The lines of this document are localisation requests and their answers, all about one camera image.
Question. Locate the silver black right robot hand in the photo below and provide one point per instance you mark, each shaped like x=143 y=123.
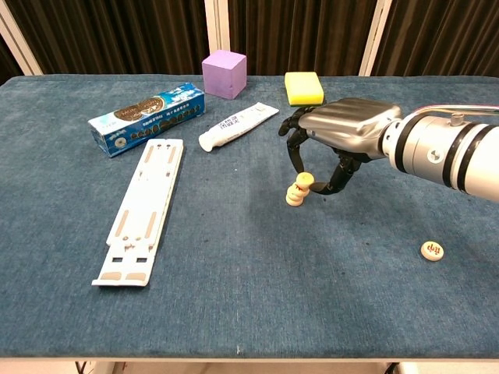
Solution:
x=351 y=124

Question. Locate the cream round chess piece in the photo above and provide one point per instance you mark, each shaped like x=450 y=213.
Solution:
x=299 y=189
x=294 y=196
x=432 y=250
x=293 y=203

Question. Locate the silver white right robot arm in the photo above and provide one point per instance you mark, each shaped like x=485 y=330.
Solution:
x=432 y=152

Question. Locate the yellow green sponge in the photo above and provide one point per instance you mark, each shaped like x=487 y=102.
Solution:
x=303 y=87

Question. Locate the white squeeze tube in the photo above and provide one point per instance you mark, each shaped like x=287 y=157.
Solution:
x=238 y=125

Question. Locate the purple foam cube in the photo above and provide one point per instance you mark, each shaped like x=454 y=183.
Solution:
x=222 y=76

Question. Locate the blue cookie box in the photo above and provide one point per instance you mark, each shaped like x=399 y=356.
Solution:
x=144 y=118

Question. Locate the blue table cloth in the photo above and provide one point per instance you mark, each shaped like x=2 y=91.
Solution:
x=234 y=296

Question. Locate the white folding plastic stand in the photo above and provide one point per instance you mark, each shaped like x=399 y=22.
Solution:
x=140 y=210

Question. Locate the dark pleated curtain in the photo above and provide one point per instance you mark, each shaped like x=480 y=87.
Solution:
x=117 y=35

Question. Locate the white slanted frame post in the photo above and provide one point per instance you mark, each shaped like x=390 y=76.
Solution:
x=19 y=43
x=373 y=43

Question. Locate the white upright frame post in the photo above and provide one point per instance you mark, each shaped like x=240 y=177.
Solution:
x=211 y=27
x=224 y=27

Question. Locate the white table frame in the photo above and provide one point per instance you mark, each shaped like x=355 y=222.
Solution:
x=249 y=366

